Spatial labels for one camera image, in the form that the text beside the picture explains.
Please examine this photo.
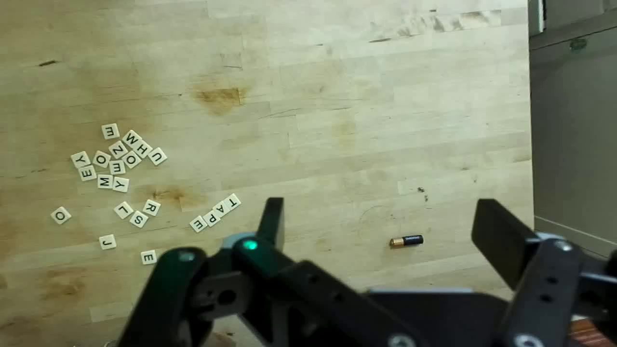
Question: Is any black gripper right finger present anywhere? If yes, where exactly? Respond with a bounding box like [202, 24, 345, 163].
[470, 198, 617, 347]

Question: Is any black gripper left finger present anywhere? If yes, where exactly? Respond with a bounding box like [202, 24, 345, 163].
[115, 196, 425, 347]

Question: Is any cream letter R tile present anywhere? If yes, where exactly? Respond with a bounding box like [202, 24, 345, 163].
[140, 198, 161, 219]

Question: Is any cream letter U tile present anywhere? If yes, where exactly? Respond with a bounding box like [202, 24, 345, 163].
[146, 147, 169, 169]

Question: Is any black and copper battery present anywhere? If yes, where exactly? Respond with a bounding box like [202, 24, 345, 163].
[387, 234, 425, 251]

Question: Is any cream letter O tile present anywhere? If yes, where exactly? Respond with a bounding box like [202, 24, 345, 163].
[50, 205, 73, 228]
[121, 151, 142, 172]
[90, 149, 113, 171]

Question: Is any grey cabinet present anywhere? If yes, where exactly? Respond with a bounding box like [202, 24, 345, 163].
[526, 0, 617, 259]

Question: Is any cream letter H tile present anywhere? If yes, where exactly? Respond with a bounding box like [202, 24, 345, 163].
[130, 140, 154, 161]

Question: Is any cream letter W tile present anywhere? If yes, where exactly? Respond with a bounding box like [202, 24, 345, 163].
[121, 128, 144, 149]

